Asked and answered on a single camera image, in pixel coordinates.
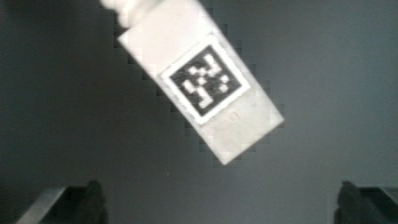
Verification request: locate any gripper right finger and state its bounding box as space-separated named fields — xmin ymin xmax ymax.
xmin=334 ymin=181 xmax=398 ymax=224

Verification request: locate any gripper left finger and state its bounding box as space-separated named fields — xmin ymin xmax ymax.
xmin=14 ymin=180 xmax=108 ymax=224

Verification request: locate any white leg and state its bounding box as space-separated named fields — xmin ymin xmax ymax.
xmin=99 ymin=0 xmax=284 ymax=163

